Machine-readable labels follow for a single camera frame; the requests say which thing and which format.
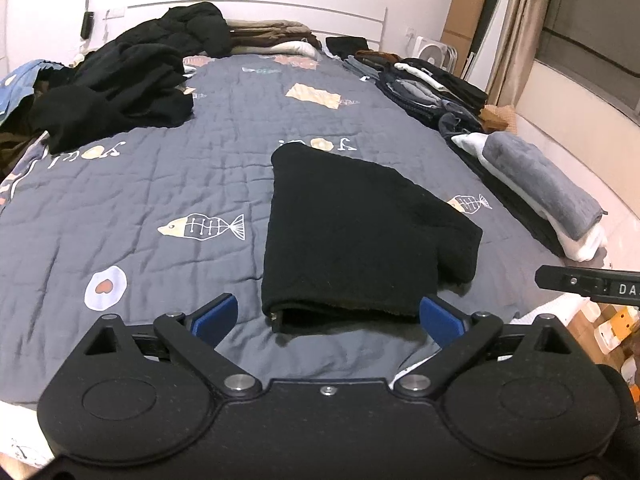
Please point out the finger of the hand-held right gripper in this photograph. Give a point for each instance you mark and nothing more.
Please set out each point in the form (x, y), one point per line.
(565, 280)

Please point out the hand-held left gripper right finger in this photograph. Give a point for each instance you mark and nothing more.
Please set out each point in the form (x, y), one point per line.
(442, 320)

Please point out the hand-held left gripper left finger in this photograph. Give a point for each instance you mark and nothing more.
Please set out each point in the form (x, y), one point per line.
(215, 317)

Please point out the black fleece-lined jacket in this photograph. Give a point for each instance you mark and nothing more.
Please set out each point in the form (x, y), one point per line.
(350, 235)

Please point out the row of folded clothes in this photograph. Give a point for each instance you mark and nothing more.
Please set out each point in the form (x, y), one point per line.
(425, 90)

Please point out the pile of black clothes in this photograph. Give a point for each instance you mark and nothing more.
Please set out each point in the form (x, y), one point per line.
(115, 95)

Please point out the stack of beige folded clothes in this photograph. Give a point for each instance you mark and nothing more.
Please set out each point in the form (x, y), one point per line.
(270, 30)

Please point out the white printed bed sheet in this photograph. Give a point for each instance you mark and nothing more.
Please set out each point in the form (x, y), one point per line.
(550, 310)

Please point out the white folded garment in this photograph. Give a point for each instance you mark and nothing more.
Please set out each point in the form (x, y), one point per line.
(585, 247)

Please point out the cardboard box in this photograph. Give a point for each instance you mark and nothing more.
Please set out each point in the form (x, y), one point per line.
(627, 330)

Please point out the grey folded fleece blanket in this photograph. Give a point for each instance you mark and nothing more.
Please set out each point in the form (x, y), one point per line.
(540, 180)

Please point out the grey printed quilt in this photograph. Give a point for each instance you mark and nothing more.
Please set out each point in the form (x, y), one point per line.
(150, 185)

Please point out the beige curtain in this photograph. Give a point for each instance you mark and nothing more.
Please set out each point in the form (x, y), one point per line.
(525, 30)

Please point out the window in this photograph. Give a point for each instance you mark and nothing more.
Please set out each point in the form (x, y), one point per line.
(595, 25)

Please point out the white box fan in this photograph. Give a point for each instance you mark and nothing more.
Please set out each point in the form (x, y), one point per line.
(436, 54)

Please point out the brown garment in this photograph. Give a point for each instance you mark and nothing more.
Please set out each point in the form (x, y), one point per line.
(15, 150)

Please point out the black flat panel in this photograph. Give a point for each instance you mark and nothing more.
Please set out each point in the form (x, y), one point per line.
(487, 20)

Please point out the white pillow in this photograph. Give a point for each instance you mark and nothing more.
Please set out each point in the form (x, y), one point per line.
(295, 49)

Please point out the black puffy coat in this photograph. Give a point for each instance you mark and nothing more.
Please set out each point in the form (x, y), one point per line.
(190, 27)

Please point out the tall cardboard sheet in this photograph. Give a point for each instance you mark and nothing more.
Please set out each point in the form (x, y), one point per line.
(465, 5)

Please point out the white bed headboard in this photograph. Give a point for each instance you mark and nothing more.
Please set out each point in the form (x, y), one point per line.
(300, 12)

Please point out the black hairbrush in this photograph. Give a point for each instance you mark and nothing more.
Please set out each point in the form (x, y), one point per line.
(88, 24)

